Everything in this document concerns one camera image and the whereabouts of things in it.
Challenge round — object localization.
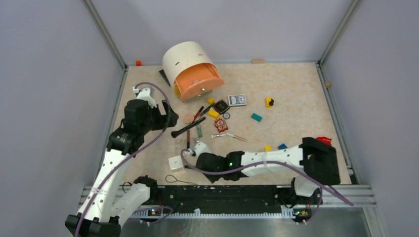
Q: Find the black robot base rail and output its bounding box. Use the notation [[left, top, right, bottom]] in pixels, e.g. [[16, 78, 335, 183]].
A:
[[135, 185, 323, 217]]

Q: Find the yellow block with black knob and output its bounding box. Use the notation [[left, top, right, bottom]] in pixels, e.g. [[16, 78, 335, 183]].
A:
[[265, 97, 275, 108]]

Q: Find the brown lip gloss tube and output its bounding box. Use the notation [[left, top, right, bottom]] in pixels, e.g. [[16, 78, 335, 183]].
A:
[[186, 130, 190, 149]]

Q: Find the small yellow block with cap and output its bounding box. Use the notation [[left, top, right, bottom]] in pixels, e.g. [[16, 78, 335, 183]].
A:
[[207, 97, 214, 105]]

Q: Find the black makeup brush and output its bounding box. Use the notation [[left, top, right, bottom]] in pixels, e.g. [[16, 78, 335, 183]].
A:
[[171, 117, 206, 138]]

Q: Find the blue playing card box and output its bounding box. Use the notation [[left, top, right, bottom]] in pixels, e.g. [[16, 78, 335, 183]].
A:
[[228, 94, 247, 107]]

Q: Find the teal block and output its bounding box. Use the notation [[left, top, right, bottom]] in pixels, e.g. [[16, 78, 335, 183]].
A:
[[251, 113, 263, 122]]

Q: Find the blue lego brick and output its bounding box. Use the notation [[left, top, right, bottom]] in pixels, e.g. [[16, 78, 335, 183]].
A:
[[278, 143, 288, 150]]

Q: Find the clear plastic wrapper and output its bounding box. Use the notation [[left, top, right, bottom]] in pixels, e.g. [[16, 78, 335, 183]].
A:
[[174, 138, 198, 154]]

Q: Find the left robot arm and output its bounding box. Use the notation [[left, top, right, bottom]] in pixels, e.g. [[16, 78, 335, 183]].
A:
[[65, 82, 179, 237]]

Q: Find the black square compact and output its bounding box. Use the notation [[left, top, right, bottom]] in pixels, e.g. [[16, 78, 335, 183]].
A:
[[213, 99, 230, 114]]

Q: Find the green tube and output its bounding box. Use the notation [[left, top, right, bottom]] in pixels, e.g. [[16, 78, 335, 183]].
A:
[[196, 124, 203, 138]]

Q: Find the white cosmetic box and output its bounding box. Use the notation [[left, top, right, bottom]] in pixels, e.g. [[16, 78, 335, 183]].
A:
[[168, 155, 185, 172]]

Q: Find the red plastic horseshoe toy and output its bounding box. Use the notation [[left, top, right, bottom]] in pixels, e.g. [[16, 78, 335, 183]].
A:
[[316, 136, 332, 146]]

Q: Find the black lego plate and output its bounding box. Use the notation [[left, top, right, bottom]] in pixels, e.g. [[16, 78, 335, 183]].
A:
[[159, 69, 171, 87]]

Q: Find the white round drawer organizer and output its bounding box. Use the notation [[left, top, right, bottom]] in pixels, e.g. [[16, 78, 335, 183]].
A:
[[162, 41, 225, 102]]

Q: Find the black wire loop tool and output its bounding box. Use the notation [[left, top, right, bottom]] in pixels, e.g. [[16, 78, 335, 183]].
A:
[[165, 174, 197, 186]]

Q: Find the silver small tube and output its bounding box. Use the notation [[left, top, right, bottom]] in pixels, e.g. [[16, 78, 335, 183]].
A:
[[210, 133, 226, 138]]

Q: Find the yellow cube block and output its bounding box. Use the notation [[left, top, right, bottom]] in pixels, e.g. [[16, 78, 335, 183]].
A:
[[208, 109, 219, 119]]

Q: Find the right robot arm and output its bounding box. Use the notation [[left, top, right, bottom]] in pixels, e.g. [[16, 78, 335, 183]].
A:
[[193, 137, 341, 203]]

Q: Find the pink makeup sponge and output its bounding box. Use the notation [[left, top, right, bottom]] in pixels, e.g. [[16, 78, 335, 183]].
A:
[[182, 113, 195, 124]]

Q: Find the black eyeliner pen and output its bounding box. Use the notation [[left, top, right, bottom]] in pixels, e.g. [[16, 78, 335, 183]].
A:
[[199, 103, 214, 117]]

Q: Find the wooden block on ledge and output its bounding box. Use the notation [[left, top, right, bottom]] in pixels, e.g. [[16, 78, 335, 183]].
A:
[[251, 59, 265, 64]]

